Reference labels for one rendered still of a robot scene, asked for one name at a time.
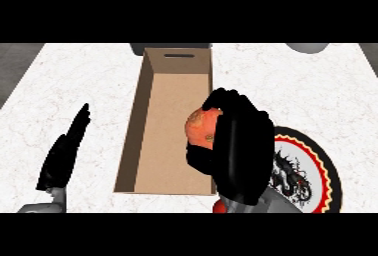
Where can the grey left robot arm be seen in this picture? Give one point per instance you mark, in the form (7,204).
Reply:
(47,203)

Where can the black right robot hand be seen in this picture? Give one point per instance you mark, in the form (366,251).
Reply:
(244,150)

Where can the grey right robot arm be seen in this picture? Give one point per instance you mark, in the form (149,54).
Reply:
(260,204)

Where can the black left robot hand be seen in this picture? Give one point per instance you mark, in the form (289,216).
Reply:
(62,156)

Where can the brown cardboard box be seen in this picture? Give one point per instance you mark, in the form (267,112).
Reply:
(170,126)

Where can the round plate with dragon print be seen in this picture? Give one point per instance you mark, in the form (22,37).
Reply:
(306,173)

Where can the pale grey round object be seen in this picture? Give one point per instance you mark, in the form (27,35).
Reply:
(307,47)

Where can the orange squash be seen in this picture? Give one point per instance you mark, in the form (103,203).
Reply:
(202,128)

